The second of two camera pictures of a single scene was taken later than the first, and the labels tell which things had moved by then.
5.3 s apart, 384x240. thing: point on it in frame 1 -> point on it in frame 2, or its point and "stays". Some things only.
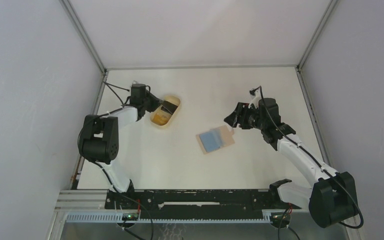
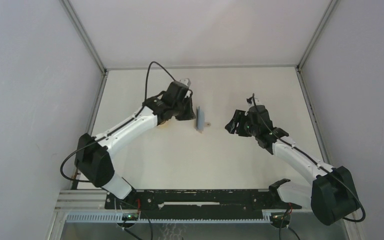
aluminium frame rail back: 199,67 stays
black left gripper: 156,101 -> 190,115
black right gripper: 241,109 -> 239,116
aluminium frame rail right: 305,91 stays
